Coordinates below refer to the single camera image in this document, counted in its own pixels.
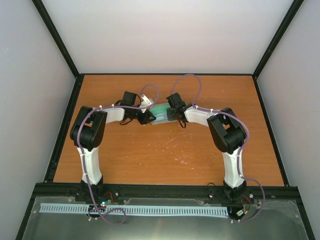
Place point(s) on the left black frame post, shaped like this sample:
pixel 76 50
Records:
pixel 47 20

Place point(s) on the left controller board with leds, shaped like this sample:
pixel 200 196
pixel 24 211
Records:
pixel 103 200

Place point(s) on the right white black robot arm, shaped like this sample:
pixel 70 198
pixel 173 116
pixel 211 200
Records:
pixel 228 134

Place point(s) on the light blue cleaning cloth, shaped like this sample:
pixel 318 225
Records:
pixel 161 118

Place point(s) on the right controller board with wires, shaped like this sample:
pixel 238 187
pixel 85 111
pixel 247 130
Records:
pixel 245 206

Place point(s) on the light blue slotted cable duct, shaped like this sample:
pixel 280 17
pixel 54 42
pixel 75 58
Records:
pixel 136 210

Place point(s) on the clear acrylic cover plate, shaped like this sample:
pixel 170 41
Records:
pixel 277 220

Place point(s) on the right black frame post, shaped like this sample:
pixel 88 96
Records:
pixel 281 30

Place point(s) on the black frame post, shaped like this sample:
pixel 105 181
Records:
pixel 281 30
pixel 47 20

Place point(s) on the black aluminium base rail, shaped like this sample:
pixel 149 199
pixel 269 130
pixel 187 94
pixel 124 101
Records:
pixel 121 192

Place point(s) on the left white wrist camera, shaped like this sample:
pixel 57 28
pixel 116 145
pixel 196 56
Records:
pixel 146 103

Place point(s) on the grey glasses case green lining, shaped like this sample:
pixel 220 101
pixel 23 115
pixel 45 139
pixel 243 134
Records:
pixel 160 108

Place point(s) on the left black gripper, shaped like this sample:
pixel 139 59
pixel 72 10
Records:
pixel 144 120

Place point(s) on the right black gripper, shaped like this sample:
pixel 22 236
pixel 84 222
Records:
pixel 170 117

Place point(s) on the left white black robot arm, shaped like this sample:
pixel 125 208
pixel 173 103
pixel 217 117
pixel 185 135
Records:
pixel 89 127

